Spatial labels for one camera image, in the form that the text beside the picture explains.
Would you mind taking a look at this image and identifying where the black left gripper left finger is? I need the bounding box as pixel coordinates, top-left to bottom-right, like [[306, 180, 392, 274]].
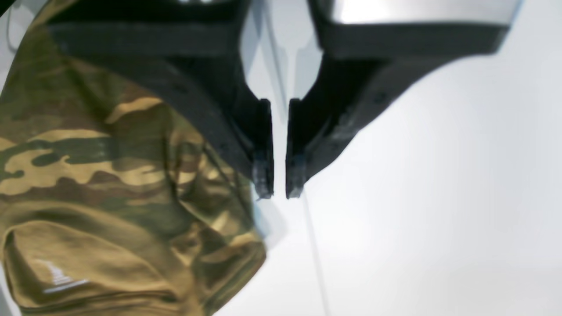
[[47, 0, 274, 199]]

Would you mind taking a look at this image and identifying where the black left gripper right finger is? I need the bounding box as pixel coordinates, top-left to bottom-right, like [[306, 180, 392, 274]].
[[285, 0, 512, 199]]

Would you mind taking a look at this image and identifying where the camouflage T-shirt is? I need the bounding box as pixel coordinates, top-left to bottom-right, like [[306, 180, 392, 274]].
[[0, 0, 266, 316]]

